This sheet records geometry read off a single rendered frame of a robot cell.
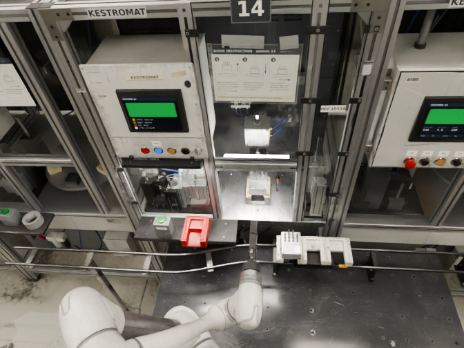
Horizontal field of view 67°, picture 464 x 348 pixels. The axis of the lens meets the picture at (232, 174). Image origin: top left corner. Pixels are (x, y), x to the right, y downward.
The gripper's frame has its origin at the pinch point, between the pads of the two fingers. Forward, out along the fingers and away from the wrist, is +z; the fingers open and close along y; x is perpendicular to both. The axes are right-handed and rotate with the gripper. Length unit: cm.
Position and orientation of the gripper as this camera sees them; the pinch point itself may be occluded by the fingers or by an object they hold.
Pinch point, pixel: (253, 231)
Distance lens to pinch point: 158.2
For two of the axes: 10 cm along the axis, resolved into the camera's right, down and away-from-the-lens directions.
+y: -0.7, -6.8, -7.3
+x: -9.9, -0.2, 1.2
